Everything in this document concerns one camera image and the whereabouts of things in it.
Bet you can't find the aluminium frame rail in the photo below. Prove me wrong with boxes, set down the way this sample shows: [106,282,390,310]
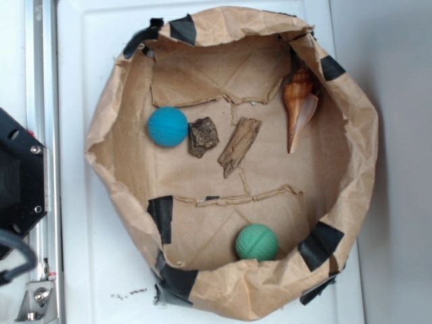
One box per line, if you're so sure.
[25,1,66,323]

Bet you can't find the metal corner bracket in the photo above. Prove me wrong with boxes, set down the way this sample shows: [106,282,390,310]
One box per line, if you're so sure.
[14,281,58,324]

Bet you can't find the orange spiral conch shell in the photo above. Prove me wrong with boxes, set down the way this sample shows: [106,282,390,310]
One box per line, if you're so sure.
[283,67,318,153]

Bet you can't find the black cable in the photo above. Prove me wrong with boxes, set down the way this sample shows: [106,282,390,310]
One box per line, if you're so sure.
[0,228,37,286]

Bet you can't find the dark brown bark chunk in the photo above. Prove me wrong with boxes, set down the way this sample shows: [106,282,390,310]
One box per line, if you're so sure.
[188,117,219,159]

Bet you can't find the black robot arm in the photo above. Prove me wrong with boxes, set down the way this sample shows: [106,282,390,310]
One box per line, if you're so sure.
[1,109,47,238]

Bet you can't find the light brown driftwood piece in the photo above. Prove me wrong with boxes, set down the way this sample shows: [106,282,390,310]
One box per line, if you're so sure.
[218,117,262,179]

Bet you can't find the blue textured ball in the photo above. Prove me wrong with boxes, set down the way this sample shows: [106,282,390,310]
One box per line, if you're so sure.
[147,107,188,147]

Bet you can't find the green textured ball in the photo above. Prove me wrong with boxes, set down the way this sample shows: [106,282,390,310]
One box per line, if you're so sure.
[235,224,279,262]

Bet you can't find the brown paper bag tray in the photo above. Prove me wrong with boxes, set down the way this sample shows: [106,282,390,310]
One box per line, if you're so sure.
[85,7,378,321]

